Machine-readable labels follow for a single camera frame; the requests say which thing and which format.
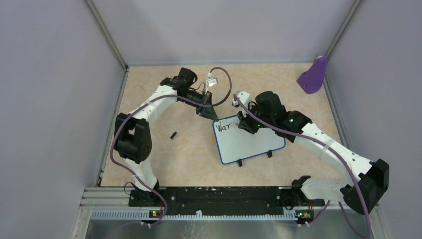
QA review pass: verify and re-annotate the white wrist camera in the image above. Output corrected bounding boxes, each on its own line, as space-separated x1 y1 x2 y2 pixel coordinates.
232 91 252 116
204 72 218 93

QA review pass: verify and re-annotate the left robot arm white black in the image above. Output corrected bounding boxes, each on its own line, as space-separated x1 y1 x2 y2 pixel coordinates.
111 68 218 206

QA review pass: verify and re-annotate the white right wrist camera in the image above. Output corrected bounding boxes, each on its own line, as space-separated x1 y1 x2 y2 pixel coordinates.
232 91 252 116

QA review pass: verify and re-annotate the blue framed whiteboard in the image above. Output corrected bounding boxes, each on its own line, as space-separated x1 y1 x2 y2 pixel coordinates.
212 115 286 165

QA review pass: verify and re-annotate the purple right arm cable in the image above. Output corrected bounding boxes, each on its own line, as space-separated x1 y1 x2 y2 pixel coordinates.
233 94 373 239

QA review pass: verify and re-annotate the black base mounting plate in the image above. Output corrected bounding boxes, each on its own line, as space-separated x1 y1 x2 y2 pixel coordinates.
128 186 325 216

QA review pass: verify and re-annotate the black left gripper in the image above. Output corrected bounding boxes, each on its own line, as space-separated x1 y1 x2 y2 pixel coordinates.
179 90 219 122

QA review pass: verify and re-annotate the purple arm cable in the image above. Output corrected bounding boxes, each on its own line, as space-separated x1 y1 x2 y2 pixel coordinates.
233 94 373 239
109 67 233 228

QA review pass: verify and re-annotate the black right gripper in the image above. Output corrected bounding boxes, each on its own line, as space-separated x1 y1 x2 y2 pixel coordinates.
237 102 274 134

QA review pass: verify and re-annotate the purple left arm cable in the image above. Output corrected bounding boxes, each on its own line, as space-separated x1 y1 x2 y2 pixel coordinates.
109 67 233 228

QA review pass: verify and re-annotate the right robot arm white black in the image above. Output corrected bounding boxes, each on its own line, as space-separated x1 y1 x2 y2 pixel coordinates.
232 91 390 215

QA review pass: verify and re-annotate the white slotted cable duct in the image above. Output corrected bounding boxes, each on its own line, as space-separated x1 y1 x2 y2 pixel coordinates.
91 209 298 221

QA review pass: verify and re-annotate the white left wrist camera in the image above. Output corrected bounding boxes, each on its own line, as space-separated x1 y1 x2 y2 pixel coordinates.
204 72 218 93

